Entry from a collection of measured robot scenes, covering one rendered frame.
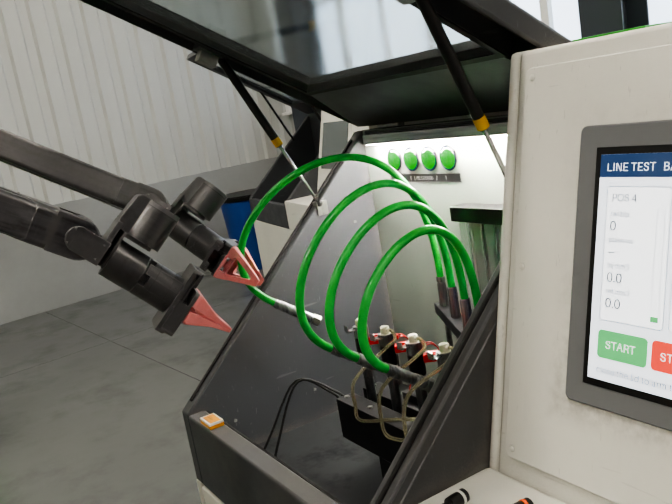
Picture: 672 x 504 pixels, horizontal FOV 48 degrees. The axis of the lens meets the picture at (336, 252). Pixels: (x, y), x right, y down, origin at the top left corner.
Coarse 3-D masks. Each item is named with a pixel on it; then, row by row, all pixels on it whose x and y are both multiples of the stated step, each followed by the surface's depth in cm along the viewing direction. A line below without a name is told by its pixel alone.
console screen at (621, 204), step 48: (624, 144) 87; (624, 192) 87; (576, 240) 94; (624, 240) 87; (576, 288) 94; (624, 288) 87; (576, 336) 94; (624, 336) 88; (576, 384) 94; (624, 384) 88
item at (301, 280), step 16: (352, 192) 124; (416, 192) 131; (336, 208) 123; (432, 224) 134; (320, 240) 121; (304, 256) 121; (448, 256) 136; (304, 272) 120; (448, 272) 136; (304, 288) 121; (448, 288) 137; (304, 320) 121; (336, 352) 124; (368, 368) 129
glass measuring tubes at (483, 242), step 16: (464, 208) 141; (480, 208) 138; (496, 208) 135; (464, 224) 144; (480, 224) 141; (496, 224) 135; (464, 240) 145; (480, 240) 142; (496, 240) 140; (480, 256) 142; (496, 256) 139; (480, 272) 143; (480, 288) 144
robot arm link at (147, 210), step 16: (128, 208) 102; (144, 208) 103; (160, 208) 103; (112, 224) 105; (128, 224) 103; (144, 224) 103; (160, 224) 103; (80, 240) 98; (96, 240) 99; (144, 240) 103; (160, 240) 104; (96, 256) 99
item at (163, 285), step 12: (156, 264) 105; (192, 264) 109; (156, 276) 104; (168, 276) 105; (180, 276) 107; (192, 276) 104; (132, 288) 103; (144, 288) 103; (156, 288) 104; (168, 288) 104; (180, 288) 105; (144, 300) 105; (156, 300) 104; (168, 300) 104; (180, 300) 105; (168, 312) 104; (156, 324) 105
